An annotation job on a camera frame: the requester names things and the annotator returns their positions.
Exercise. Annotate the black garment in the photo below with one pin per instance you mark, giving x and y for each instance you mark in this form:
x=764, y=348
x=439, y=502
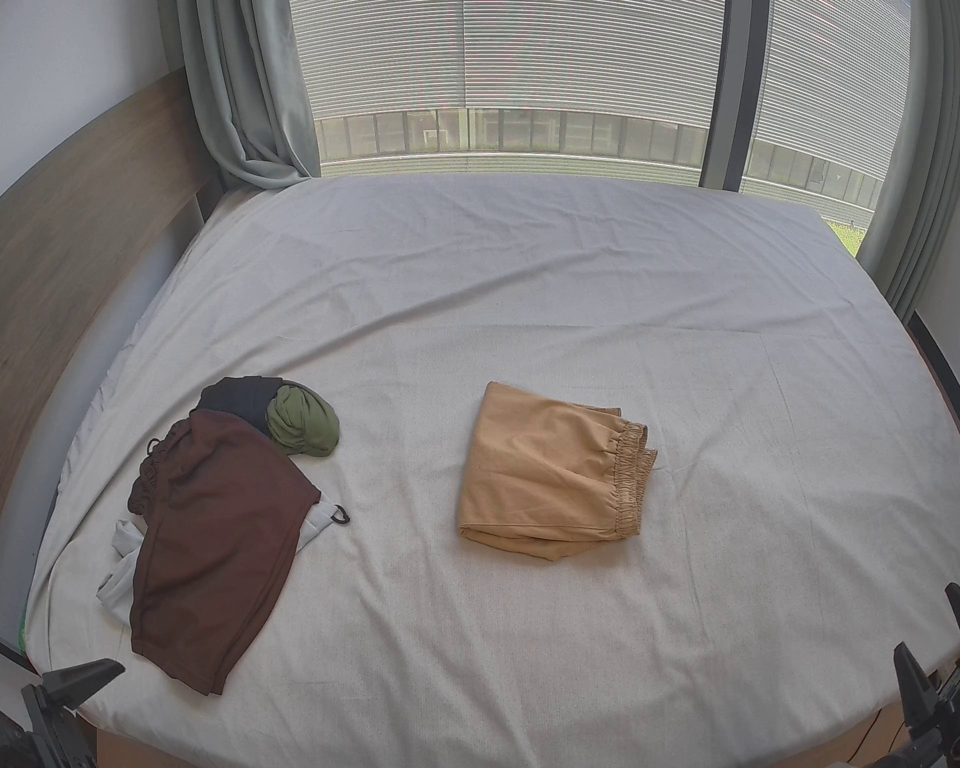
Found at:
x=232, y=397

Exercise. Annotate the window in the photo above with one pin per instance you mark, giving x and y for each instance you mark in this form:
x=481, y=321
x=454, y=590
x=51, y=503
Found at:
x=525, y=75

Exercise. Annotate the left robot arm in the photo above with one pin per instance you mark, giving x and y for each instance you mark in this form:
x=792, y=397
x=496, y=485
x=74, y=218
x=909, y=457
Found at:
x=15, y=750

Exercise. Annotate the grey-green curtain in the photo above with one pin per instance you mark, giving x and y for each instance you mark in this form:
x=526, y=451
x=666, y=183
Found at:
x=922, y=187
x=247, y=90

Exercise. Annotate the tan shorts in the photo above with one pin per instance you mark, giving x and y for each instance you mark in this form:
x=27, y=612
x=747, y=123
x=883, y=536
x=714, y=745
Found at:
x=540, y=480

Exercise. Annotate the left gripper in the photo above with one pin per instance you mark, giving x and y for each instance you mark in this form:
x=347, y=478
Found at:
x=52, y=731

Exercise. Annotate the green garment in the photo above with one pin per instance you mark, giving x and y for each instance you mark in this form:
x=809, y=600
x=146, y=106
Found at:
x=300, y=420

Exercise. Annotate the brown shorts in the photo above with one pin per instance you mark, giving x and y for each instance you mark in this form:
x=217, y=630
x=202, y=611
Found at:
x=217, y=547

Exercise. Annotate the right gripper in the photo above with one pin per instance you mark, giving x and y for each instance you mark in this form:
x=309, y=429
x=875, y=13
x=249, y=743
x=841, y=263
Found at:
x=946, y=712

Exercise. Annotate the bed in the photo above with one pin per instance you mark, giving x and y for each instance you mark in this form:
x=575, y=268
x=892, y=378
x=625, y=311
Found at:
x=525, y=300

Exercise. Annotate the pale grey garment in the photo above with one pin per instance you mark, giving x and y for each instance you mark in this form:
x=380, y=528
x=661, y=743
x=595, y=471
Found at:
x=112, y=592

